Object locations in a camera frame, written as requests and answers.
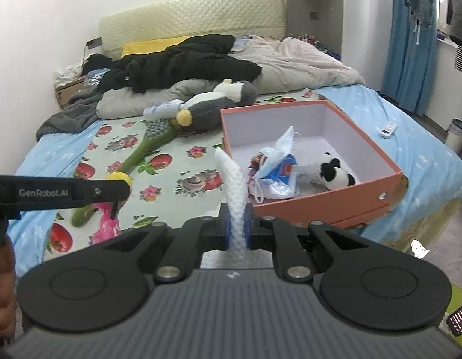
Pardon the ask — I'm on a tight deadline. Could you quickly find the grey penguin plush toy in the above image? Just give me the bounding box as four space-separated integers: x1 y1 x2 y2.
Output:
176 79 258 132

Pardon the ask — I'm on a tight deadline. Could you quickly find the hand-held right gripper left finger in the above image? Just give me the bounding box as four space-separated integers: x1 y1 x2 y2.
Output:
90 204 231 284

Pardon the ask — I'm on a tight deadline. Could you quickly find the yellow pillow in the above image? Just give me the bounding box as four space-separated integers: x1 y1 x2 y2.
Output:
122 36 190 59

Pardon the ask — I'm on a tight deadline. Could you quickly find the white trash can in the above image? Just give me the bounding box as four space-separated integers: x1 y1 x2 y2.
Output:
445 119 462 154

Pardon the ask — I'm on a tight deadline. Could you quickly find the dark grey blanket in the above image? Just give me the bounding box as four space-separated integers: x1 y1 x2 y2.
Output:
36 90 104 143

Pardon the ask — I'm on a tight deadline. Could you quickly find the tomato print mat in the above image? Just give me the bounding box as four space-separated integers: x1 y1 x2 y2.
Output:
47 90 329 255

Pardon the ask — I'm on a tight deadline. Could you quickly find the black phone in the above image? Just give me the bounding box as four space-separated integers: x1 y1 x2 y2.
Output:
447 299 462 336

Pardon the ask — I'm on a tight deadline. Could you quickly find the orange shoe box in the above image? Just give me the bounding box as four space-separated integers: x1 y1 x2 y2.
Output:
219 100 409 229

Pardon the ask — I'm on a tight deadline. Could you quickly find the black jacket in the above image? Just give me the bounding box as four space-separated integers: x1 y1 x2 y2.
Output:
83 34 262 93

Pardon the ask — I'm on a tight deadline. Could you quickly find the beige duvet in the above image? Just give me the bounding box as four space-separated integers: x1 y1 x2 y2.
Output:
96 35 366 119

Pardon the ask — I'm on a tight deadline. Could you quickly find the black cloth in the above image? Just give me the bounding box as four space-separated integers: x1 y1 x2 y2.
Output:
83 54 120 76

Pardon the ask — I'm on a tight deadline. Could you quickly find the green massage hammer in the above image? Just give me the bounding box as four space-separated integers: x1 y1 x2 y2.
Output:
72 120 179 229

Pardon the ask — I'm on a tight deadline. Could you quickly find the white paper scrap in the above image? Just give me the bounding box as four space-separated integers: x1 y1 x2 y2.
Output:
411 239 430 258

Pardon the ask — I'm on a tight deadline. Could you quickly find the lime green object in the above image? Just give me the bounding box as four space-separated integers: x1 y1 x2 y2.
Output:
440 284 462 330

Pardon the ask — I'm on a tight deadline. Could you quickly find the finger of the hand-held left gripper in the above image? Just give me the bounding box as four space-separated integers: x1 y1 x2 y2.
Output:
87 180 130 219

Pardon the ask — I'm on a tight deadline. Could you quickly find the light blue towel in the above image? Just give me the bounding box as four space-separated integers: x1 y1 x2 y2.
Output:
6 82 462 258

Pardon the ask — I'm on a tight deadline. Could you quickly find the white foam net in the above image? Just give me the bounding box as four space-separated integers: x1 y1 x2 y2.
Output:
201 147 272 270

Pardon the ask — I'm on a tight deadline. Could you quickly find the blue curtain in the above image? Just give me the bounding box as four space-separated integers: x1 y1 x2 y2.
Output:
382 0 439 115

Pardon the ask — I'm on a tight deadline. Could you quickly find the cream quilted headboard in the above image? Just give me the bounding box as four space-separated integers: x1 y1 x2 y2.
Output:
99 0 284 60

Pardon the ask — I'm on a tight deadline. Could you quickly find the cardboard box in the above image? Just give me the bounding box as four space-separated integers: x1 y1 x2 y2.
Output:
54 77 88 110

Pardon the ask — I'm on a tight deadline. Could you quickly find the white spray bottle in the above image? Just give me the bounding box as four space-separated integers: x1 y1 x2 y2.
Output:
143 100 184 120

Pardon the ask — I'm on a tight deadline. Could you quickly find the clear plastic packet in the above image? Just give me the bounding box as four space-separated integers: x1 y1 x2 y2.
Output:
249 177 299 200

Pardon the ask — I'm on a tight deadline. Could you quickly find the panda plush toy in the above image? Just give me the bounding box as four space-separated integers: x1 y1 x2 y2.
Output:
302 152 357 191

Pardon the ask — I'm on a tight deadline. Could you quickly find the white crumpled cloth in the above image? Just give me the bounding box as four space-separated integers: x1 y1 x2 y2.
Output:
53 63 84 86

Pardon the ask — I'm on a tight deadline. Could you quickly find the person's left hand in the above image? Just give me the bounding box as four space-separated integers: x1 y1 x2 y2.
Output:
0 237 16 341

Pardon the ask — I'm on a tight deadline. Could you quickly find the blue face mask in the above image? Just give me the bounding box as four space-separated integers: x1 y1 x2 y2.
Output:
253 126 302 180

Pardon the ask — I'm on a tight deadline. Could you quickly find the pink plastic bag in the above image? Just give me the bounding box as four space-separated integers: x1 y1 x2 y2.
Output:
92 202 122 244

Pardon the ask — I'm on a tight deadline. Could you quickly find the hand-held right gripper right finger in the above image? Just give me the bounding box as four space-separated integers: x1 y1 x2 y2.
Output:
244 204 377 283

